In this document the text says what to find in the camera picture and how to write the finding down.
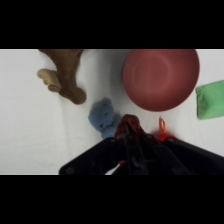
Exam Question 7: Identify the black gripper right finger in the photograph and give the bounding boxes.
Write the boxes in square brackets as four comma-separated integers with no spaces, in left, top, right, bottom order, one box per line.
[142,132,194,176]

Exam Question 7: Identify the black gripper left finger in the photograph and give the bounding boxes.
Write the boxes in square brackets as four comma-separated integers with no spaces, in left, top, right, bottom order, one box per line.
[121,123,150,176]

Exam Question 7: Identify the pink bowl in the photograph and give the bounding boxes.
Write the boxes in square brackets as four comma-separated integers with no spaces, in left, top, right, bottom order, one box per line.
[121,49,201,113]

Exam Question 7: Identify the orange plush with red loop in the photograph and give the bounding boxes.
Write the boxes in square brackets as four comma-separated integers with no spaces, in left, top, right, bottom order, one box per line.
[155,116,177,144]

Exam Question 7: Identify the blue plush toy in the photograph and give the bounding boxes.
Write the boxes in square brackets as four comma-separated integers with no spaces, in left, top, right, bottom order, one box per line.
[87,97,122,141]

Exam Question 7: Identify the green bean bag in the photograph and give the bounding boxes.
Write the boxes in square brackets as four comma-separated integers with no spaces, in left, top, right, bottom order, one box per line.
[195,80,224,121]

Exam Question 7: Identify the brown plush toy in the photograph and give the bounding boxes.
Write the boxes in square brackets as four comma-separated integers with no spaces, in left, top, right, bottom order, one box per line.
[36,49,88,106]

